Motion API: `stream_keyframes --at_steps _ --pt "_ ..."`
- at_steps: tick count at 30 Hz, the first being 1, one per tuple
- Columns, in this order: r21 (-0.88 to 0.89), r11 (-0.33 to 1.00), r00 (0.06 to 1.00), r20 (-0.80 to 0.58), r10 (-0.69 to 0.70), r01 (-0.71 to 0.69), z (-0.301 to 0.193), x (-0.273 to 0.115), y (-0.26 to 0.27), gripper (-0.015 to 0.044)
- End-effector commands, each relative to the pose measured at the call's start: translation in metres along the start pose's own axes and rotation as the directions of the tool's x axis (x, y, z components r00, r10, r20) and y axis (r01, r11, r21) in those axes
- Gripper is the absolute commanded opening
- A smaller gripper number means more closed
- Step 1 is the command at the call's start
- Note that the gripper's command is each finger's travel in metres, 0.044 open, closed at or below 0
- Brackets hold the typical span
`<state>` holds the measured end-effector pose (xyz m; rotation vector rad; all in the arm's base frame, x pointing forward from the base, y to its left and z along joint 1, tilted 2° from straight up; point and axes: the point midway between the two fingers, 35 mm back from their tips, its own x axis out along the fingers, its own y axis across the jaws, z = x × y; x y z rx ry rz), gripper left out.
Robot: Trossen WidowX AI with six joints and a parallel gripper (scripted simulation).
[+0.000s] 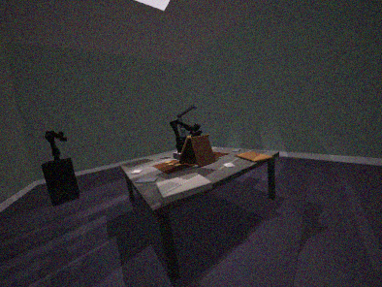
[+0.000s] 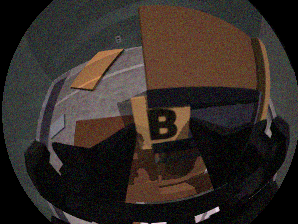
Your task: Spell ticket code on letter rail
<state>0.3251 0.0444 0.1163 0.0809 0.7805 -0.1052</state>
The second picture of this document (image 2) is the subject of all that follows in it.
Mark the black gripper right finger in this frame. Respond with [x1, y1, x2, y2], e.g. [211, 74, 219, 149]
[189, 117, 267, 190]

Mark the tan tile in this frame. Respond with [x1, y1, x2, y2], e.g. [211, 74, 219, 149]
[130, 95, 190, 149]

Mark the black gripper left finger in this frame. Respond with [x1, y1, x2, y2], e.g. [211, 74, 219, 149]
[52, 123, 137, 202]

